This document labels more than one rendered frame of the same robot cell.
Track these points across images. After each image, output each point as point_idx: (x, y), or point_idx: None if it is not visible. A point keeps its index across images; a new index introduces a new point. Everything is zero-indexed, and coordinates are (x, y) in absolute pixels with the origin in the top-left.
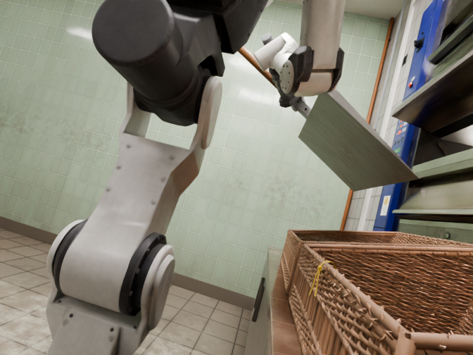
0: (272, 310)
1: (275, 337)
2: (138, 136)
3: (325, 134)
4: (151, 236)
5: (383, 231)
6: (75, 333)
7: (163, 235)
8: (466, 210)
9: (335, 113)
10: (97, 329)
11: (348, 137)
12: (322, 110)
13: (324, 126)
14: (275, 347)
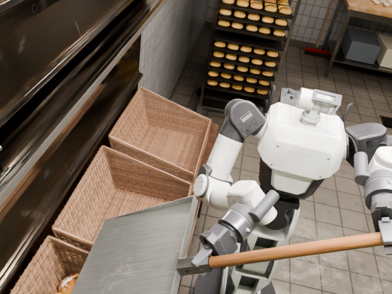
0: (181, 276)
1: (186, 252)
2: (282, 233)
3: (153, 269)
4: (245, 239)
5: None
6: None
7: (244, 245)
8: (35, 238)
9: (173, 218)
10: None
11: (145, 239)
12: (181, 230)
13: (164, 255)
14: (188, 246)
